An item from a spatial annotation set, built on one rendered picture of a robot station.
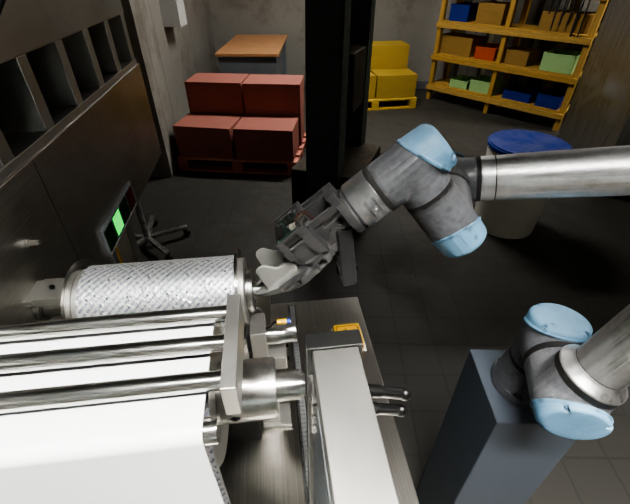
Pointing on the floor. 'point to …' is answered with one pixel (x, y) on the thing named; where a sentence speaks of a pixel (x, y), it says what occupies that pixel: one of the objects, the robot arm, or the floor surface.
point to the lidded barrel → (507, 142)
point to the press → (335, 94)
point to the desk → (254, 54)
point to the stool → (155, 232)
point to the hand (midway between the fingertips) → (266, 288)
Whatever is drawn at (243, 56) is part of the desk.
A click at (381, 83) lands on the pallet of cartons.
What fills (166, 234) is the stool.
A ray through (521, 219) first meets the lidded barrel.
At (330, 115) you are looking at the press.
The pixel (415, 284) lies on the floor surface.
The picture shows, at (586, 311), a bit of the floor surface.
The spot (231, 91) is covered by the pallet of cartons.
